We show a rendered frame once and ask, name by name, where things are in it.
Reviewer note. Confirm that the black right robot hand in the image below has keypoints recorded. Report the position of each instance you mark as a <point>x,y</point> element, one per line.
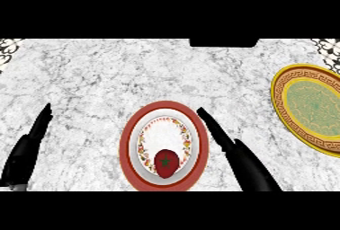
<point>247,161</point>

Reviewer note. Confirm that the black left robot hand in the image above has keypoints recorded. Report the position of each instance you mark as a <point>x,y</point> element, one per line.
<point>26,149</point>

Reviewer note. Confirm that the red tomato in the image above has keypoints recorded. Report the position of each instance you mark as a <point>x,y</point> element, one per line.
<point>166,163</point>

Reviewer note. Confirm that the red rimmed white plate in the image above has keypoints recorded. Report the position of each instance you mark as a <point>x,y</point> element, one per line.
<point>163,145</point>

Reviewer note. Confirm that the yellow rimmed green plate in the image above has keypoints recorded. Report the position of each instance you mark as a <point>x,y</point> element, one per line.
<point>312,107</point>

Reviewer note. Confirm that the black appliance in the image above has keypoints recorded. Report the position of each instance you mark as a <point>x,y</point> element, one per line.
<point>224,42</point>

